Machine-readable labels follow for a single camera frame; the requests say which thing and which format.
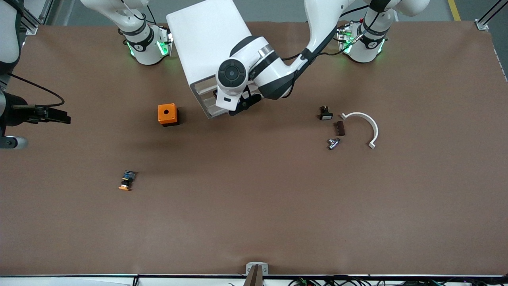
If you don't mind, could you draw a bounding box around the orange emergency stop button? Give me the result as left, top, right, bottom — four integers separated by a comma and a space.
118, 170, 138, 191

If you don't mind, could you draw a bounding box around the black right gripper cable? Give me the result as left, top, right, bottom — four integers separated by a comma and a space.
7, 73, 65, 108

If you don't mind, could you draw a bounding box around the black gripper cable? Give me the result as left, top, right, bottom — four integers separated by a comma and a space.
7, 73, 65, 108
278, 6, 382, 98

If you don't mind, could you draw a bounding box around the aluminium frame post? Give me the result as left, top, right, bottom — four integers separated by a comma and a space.
16, 0, 54, 35
475, 0, 508, 31

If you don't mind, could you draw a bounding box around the orange button enclosure box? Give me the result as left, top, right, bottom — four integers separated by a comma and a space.
158, 103, 179, 127

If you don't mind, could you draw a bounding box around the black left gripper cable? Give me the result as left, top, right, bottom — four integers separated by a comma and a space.
278, 6, 382, 98

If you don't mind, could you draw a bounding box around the black base cable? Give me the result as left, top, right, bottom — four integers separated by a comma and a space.
144, 0, 158, 25

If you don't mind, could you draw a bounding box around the white curved plastic bracket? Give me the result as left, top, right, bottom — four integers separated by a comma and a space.
340, 112, 379, 149

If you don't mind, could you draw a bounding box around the grey metal table bracket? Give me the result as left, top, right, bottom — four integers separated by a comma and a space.
246, 262, 269, 276

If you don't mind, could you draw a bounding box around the dark camera mount beam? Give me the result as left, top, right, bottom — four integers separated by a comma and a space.
243, 265, 264, 286

